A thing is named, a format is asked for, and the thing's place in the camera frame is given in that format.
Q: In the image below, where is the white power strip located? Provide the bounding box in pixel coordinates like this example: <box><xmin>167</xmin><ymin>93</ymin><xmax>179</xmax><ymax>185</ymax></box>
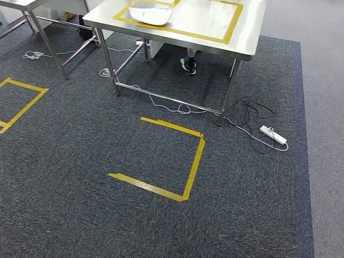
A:
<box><xmin>23</xmin><ymin>51</ymin><xmax>45</xmax><ymax>61</ymax></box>
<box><xmin>260</xmin><ymin>125</ymin><xmax>287</xmax><ymax>145</ymax></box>

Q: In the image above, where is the steel workbench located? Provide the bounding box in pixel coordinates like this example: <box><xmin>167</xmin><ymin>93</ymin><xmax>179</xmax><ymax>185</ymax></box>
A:
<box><xmin>82</xmin><ymin>0</ymin><xmax>267</xmax><ymax>126</ymax></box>

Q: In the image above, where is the white floor cable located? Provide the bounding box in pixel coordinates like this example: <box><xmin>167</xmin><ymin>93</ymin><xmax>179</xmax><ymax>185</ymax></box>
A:
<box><xmin>42</xmin><ymin>34</ymin><xmax>98</xmax><ymax>59</ymax></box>
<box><xmin>100</xmin><ymin>67</ymin><xmax>289</xmax><ymax>153</ymax></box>

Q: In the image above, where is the steel side table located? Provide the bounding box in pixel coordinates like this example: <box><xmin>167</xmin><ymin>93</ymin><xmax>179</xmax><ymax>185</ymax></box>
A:
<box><xmin>0</xmin><ymin>0</ymin><xmax>101</xmax><ymax>80</ymax></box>

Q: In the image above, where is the person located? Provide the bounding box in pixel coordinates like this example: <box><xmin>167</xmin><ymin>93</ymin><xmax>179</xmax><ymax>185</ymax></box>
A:
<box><xmin>180</xmin><ymin>48</ymin><xmax>197</xmax><ymax>76</ymax></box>

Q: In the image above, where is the white curved plastic panel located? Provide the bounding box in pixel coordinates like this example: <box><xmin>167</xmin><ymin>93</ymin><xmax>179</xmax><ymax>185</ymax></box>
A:
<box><xmin>128</xmin><ymin>4</ymin><xmax>175</xmax><ymax>26</ymax></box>

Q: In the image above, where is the black bag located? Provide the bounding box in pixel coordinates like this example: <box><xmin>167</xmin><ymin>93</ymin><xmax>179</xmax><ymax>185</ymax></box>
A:
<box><xmin>78</xmin><ymin>15</ymin><xmax>94</xmax><ymax>41</ymax></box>

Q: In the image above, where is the black floor cable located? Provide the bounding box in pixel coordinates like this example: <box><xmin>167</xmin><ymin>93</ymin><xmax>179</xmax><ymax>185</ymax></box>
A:
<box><xmin>229</xmin><ymin>97</ymin><xmax>278</xmax><ymax>155</ymax></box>

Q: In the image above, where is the small yellow tape rectangle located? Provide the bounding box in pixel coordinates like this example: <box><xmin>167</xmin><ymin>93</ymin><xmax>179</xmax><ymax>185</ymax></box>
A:
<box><xmin>113</xmin><ymin>0</ymin><xmax>181</xmax><ymax>29</ymax></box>

